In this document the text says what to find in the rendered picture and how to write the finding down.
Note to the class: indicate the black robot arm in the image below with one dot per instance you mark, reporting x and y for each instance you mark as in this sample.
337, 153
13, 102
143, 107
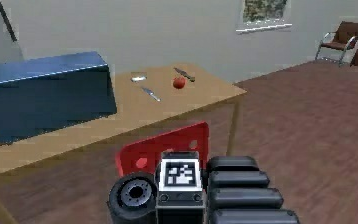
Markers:
227, 193

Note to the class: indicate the red chair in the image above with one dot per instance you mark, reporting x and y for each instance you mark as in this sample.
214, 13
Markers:
160, 146

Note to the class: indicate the light wooden table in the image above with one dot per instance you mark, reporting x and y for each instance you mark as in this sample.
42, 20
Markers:
137, 106

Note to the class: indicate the brown metal frame chair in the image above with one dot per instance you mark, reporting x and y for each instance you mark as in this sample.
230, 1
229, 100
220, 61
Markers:
342, 40

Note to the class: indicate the black slanted pole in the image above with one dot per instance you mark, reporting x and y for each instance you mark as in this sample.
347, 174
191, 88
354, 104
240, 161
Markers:
6, 20

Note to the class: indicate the blue box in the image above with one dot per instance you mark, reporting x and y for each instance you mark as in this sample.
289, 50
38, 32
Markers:
47, 96

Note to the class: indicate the red tomato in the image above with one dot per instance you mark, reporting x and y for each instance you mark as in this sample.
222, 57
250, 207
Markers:
179, 82

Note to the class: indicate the silver butter knife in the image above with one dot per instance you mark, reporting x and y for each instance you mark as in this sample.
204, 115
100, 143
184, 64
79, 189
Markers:
151, 94

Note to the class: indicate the small clear glass bowl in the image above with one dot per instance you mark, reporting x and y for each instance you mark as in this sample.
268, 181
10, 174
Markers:
138, 77

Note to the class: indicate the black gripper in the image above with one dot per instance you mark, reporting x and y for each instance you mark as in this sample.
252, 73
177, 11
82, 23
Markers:
133, 196

